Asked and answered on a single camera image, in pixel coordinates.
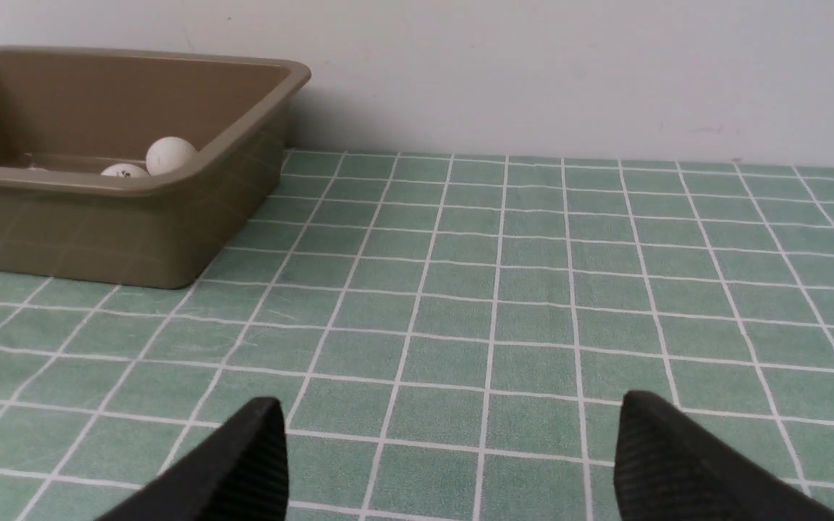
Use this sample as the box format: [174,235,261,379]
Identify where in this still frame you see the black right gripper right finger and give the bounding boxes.
[613,390,834,520]

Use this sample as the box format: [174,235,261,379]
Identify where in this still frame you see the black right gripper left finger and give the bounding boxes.
[99,398,290,520]

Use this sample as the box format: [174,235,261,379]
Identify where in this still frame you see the white ping-pong ball printed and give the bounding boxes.
[101,163,150,179]

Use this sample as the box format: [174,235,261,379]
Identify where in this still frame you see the green checked tablecloth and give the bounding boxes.
[0,151,834,520]

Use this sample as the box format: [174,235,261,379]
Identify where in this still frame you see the olive green plastic bin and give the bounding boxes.
[0,46,312,288]

